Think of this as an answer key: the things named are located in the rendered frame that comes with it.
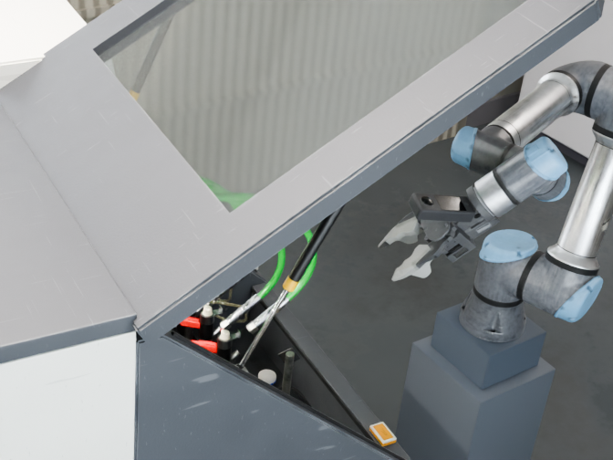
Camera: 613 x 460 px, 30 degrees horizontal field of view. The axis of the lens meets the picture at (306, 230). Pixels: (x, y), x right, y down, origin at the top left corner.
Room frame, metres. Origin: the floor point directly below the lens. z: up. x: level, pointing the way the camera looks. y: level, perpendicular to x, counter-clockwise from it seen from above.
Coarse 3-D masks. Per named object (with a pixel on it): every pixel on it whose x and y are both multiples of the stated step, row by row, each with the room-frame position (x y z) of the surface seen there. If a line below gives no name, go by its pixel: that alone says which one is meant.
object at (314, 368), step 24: (288, 312) 1.99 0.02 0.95; (264, 336) 2.01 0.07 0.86; (288, 336) 1.91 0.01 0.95; (312, 360) 1.84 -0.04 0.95; (312, 384) 1.82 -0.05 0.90; (336, 384) 1.77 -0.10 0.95; (336, 408) 1.74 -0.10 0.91; (360, 408) 1.71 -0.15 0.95; (360, 432) 1.66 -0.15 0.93; (408, 456) 1.59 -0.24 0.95
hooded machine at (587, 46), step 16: (608, 0) 4.60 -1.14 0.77; (608, 16) 4.58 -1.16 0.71; (592, 32) 4.63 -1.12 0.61; (608, 32) 4.57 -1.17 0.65; (560, 48) 4.73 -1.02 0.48; (576, 48) 4.67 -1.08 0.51; (592, 48) 4.61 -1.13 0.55; (608, 48) 4.55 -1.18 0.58; (544, 64) 4.78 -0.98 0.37; (560, 64) 4.72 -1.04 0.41; (608, 64) 4.54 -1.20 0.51; (528, 80) 4.83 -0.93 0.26; (560, 128) 4.66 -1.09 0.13; (576, 128) 4.60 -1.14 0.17; (560, 144) 4.68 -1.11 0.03; (576, 144) 4.58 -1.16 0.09; (592, 144) 4.52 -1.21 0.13; (576, 160) 4.61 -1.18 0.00
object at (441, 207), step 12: (420, 204) 1.68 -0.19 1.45; (432, 204) 1.68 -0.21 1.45; (444, 204) 1.70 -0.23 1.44; (456, 204) 1.71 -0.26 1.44; (468, 204) 1.72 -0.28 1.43; (420, 216) 1.67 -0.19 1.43; (432, 216) 1.67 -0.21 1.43; (444, 216) 1.68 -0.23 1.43; (456, 216) 1.69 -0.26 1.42; (468, 216) 1.70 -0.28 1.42
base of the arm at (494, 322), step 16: (464, 304) 2.13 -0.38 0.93; (480, 304) 2.07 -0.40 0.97; (496, 304) 2.05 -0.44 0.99; (512, 304) 2.05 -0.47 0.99; (464, 320) 2.07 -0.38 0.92; (480, 320) 2.05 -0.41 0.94; (496, 320) 2.05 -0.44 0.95; (512, 320) 2.05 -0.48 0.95; (480, 336) 2.04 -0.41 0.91; (496, 336) 2.03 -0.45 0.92; (512, 336) 2.04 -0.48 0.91
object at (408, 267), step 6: (420, 246) 1.69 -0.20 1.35; (426, 246) 1.69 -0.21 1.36; (414, 252) 1.69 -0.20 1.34; (420, 252) 1.68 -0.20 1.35; (426, 252) 1.68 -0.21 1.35; (408, 258) 1.68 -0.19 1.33; (414, 258) 1.68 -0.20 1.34; (420, 258) 1.67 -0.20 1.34; (402, 264) 1.68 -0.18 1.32; (408, 264) 1.67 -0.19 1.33; (414, 264) 1.67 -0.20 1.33; (426, 264) 1.69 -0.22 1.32; (396, 270) 1.68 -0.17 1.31; (402, 270) 1.67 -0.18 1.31; (408, 270) 1.67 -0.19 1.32; (414, 270) 1.67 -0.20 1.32; (420, 270) 1.68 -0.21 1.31; (426, 270) 1.69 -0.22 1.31; (396, 276) 1.67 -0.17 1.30; (402, 276) 1.67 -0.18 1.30; (420, 276) 1.69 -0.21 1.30; (426, 276) 1.69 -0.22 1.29
